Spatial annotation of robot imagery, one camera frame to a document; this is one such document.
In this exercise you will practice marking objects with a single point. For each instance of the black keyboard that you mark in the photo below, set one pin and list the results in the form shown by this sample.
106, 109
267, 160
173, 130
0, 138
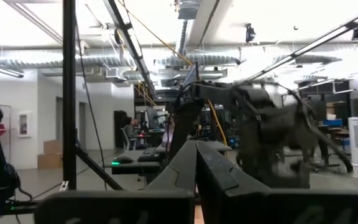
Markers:
148, 154

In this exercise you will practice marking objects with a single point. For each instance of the small cardboard box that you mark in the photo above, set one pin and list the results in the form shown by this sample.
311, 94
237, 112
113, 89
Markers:
53, 147

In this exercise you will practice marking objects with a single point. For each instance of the large cardboard box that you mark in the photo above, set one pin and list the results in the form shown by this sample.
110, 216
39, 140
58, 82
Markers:
50, 161

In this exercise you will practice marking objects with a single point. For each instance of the long ceiling light fixture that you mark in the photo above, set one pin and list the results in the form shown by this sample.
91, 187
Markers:
2, 70

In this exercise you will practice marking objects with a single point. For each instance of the black overhead frame beam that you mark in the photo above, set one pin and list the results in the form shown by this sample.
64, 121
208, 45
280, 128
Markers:
132, 43
315, 42

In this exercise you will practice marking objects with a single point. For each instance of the black vertical frame post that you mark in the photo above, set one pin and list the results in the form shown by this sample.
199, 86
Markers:
69, 93

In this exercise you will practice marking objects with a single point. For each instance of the black diagonal frame brace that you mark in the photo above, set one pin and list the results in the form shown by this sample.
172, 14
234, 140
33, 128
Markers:
98, 169

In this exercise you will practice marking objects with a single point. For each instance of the dark computer monitor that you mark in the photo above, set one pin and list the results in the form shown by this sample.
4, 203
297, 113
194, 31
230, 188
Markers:
152, 117

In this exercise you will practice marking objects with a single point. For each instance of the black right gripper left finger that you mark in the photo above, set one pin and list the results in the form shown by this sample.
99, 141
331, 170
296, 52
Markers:
166, 205

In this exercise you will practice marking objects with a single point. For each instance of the person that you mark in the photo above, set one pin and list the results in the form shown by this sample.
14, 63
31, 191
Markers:
131, 130

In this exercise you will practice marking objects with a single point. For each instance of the grey office desk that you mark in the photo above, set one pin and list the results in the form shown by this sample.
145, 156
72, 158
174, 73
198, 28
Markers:
135, 166

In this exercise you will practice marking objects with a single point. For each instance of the grey office chair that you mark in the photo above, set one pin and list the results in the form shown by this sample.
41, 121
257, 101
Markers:
126, 141

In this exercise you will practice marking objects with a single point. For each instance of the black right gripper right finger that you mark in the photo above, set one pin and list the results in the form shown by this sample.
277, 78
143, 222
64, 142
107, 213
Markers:
228, 199

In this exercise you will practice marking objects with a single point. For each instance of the white fire extinguisher cabinet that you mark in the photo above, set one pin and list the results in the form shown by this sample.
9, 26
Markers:
25, 124

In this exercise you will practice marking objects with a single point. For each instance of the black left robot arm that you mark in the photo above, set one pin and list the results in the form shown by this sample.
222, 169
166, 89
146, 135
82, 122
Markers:
259, 124

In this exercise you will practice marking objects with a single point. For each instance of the black ceiling camera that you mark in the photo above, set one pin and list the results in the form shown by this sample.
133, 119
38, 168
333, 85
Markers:
250, 32

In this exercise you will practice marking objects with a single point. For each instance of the silver ventilation duct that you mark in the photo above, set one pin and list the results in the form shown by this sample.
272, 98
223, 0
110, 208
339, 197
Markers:
42, 61

